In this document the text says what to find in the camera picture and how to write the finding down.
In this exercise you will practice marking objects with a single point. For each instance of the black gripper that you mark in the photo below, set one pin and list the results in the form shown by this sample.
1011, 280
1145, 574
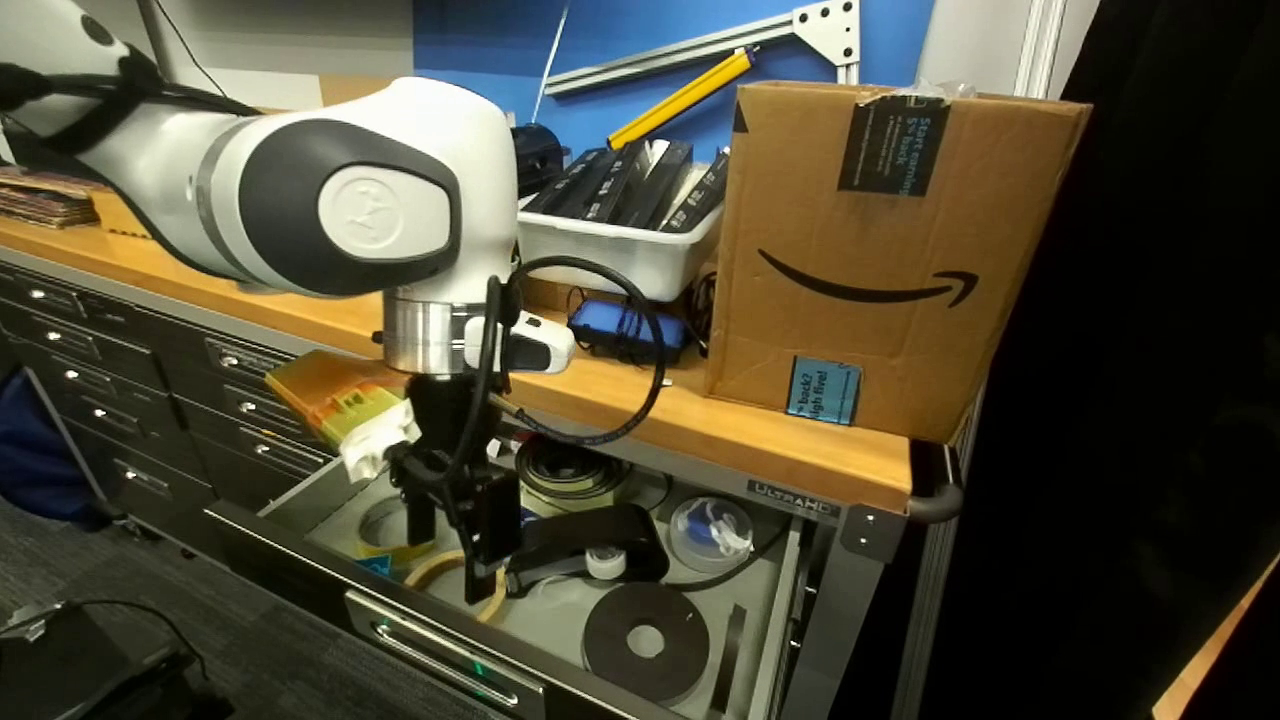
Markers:
461, 455

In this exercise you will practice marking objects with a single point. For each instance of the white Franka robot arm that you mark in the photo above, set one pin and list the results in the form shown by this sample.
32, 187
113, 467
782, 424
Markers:
332, 202

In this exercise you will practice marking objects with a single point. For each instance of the open grey metal drawer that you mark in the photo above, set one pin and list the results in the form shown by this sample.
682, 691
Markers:
287, 550

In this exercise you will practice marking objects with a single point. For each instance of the grey drawer cabinet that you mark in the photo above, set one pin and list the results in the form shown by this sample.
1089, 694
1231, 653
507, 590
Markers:
81, 387

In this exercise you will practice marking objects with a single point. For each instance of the beige masking tape roll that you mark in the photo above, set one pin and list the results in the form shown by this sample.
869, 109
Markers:
496, 603

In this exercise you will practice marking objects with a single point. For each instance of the small white roll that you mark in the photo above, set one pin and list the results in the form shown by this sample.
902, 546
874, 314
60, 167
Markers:
607, 560

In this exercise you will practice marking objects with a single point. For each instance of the black tape roll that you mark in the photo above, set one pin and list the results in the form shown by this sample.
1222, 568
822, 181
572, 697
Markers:
612, 660

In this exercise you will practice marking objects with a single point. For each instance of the blue and black toy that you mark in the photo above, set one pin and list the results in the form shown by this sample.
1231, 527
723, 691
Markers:
620, 324

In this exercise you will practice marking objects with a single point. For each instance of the black strip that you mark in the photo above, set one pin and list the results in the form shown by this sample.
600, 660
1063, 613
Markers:
731, 658

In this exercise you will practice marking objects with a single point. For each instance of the white plastic bin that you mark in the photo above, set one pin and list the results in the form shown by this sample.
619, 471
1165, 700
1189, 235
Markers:
625, 261

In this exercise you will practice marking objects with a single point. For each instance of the black floor bag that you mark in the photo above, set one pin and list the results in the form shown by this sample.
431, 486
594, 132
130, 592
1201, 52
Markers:
94, 674

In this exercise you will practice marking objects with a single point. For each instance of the black flat case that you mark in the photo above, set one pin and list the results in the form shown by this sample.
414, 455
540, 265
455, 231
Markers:
707, 193
585, 181
655, 181

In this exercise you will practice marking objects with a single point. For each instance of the black pouch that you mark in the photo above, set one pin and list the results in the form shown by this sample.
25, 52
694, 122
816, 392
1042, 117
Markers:
540, 155

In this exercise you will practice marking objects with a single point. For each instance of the grey metal bench leg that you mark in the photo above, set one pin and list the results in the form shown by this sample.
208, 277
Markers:
855, 603

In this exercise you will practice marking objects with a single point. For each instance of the dark blue bag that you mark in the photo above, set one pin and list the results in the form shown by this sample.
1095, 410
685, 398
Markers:
32, 455

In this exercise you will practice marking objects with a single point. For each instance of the grey metal hook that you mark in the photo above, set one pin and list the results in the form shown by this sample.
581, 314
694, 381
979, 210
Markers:
938, 504

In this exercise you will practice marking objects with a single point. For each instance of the thin white rod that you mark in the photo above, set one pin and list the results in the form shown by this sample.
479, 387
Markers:
548, 66

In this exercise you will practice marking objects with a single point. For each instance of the yellow bar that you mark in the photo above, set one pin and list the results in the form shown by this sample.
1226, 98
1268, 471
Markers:
682, 98

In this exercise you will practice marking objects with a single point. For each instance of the cardboard shipping box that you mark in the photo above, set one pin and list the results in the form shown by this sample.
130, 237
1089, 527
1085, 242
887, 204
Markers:
881, 265

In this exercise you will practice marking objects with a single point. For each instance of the brown book stack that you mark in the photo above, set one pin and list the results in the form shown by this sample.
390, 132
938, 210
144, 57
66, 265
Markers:
43, 202

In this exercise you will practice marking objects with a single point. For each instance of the black curtain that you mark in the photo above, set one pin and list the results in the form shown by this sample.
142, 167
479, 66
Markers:
1145, 332

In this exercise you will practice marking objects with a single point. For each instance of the white panel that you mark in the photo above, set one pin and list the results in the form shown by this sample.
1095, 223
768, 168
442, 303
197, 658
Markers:
985, 40

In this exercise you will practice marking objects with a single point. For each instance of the wooden plank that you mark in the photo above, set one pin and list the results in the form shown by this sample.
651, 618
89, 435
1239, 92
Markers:
1206, 660

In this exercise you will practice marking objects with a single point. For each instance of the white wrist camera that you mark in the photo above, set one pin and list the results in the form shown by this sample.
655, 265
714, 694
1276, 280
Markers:
540, 344

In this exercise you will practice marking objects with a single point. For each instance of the metal rail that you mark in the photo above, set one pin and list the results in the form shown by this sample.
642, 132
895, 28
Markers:
700, 44

